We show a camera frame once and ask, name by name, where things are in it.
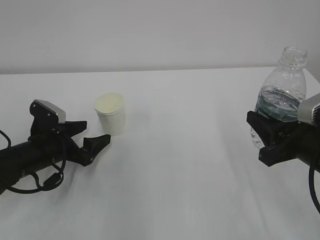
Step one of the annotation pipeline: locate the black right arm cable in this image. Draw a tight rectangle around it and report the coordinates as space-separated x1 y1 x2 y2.
308 159 320 215

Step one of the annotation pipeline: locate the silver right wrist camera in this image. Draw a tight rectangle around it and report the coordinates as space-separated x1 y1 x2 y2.
297 93 320 127

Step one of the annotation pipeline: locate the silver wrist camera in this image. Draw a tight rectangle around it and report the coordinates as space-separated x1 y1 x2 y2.
297 93 320 127
29 99 66 136

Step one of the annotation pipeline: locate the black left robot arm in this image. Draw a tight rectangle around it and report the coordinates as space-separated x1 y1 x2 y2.
0 121 111 194

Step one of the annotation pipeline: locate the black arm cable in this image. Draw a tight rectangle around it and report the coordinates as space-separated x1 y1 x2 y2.
308 159 320 215
0 129 68 195

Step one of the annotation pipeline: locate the white paper cup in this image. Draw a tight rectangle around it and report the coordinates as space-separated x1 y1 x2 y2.
94 92 126 136

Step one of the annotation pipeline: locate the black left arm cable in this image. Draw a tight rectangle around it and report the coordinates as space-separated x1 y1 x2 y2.
0 129 68 195

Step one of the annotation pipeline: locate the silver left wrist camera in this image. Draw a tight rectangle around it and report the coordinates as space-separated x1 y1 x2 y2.
29 99 66 136

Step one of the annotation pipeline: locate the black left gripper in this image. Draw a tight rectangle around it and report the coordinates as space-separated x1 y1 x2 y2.
29 121 111 166

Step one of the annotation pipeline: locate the clear water bottle green label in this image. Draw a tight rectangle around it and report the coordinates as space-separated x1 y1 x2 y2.
254 46 308 122

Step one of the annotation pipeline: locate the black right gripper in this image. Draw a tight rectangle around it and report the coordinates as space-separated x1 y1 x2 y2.
246 111 320 172

